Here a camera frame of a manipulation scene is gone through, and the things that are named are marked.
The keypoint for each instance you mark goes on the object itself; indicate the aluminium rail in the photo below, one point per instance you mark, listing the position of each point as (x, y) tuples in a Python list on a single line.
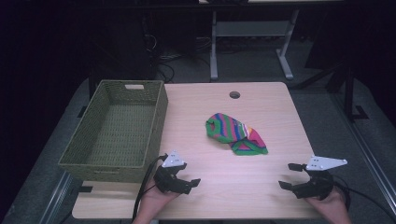
[(367, 149), (57, 196)]

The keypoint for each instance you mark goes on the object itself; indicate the green woven basket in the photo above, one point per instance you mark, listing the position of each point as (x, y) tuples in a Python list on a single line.
[(121, 130)]

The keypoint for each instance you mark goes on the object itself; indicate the person's left hand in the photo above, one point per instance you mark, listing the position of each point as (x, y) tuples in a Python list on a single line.
[(152, 202)]

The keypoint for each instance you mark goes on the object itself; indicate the black stand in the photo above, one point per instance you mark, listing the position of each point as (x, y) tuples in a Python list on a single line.
[(350, 93)]

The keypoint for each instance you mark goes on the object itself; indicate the person's right hand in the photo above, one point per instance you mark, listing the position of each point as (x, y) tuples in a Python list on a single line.
[(331, 208)]

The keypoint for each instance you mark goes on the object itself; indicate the black table clamp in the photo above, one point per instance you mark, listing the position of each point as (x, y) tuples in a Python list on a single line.
[(84, 189)]

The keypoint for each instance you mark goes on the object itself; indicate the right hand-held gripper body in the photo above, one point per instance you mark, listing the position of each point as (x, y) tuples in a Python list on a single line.
[(317, 185)]

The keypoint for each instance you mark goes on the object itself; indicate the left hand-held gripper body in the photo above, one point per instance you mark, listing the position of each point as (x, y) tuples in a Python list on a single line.
[(166, 182)]

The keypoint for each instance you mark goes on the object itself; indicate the striped colourful sock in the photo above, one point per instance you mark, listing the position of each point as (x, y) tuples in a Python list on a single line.
[(236, 134)]

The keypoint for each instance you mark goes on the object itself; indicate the grey metal desk frame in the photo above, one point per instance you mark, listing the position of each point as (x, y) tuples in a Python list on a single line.
[(252, 29)]

